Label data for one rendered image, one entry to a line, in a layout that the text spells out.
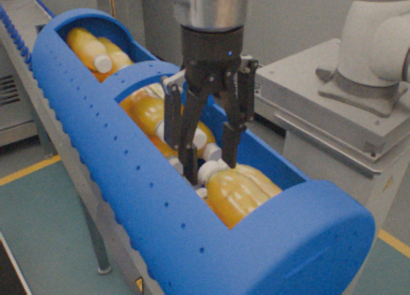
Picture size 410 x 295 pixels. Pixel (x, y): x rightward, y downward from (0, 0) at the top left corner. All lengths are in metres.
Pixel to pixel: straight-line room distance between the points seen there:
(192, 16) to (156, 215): 0.25
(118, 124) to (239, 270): 0.32
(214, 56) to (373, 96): 0.58
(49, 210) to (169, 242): 1.80
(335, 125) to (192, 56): 0.56
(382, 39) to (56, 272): 1.67
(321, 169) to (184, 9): 0.69
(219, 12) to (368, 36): 0.53
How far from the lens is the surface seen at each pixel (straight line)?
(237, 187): 0.52
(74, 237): 2.09
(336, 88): 0.98
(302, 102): 0.98
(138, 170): 0.56
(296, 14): 2.26
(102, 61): 0.93
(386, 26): 0.89
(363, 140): 0.92
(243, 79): 0.53
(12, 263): 1.89
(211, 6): 0.42
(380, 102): 0.97
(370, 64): 0.92
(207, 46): 0.44
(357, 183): 0.99
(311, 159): 1.03
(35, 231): 2.19
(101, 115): 0.68
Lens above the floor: 1.55
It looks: 36 degrees down
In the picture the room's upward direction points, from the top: straight up
